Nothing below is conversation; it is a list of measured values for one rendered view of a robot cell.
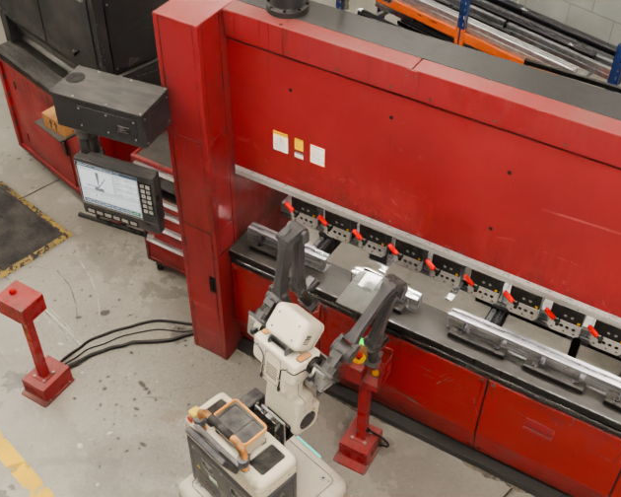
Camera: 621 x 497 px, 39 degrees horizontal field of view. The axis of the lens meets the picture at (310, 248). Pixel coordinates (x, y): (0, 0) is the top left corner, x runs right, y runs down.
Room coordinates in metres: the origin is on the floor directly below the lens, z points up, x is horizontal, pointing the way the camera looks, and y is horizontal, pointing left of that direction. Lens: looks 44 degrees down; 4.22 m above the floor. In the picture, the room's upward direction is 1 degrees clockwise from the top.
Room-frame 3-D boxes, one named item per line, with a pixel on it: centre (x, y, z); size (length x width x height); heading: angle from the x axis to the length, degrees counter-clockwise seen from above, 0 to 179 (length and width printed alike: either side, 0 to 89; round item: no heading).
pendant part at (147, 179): (3.34, 0.94, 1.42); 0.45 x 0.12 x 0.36; 68
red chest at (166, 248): (4.24, 0.76, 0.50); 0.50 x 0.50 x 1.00; 59
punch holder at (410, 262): (3.08, -0.50, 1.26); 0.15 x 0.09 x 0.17; 59
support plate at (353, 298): (3.05, -0.27, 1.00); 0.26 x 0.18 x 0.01; 149
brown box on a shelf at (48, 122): (4.49, 1.56, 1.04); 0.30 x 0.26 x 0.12; 45
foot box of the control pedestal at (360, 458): (2.76, -0.28, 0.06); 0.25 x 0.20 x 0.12; 151
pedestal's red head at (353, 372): (2.78, -0.30, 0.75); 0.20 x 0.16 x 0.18; 61
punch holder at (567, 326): (2.67, -1.19, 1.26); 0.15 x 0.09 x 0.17; 59
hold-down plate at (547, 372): (2.61, -1.18, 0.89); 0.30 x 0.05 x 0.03; 59
